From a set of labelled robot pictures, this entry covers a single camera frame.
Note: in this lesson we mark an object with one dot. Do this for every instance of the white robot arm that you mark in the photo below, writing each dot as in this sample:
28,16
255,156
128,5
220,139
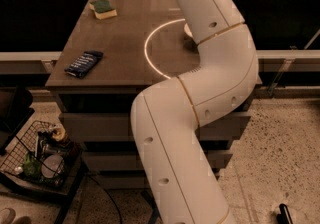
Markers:
165,116

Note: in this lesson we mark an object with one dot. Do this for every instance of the green yellow sponge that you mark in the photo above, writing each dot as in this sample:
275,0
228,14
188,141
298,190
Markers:
102,9

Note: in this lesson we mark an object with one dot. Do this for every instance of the grey drawer cabinet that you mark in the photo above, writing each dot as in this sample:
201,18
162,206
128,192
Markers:
143,45

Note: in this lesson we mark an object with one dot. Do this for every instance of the white bowl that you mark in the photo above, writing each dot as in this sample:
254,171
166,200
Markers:
188,31

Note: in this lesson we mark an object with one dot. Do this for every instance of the blue snack bag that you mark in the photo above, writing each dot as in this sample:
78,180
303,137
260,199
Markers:
82,65

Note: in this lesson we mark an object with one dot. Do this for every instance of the white cup in basket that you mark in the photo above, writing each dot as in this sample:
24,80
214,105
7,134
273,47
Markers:
52,166

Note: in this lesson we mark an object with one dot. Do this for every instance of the green item in basket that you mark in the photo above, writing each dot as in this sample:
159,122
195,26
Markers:
31,166

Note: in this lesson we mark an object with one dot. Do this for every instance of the blue tape cross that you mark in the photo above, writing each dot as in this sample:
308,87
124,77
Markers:
155,213

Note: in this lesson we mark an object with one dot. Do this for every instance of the black object on floor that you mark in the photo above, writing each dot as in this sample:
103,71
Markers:
284,217

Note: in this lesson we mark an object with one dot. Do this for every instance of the black wire basket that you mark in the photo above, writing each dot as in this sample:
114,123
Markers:
42,139

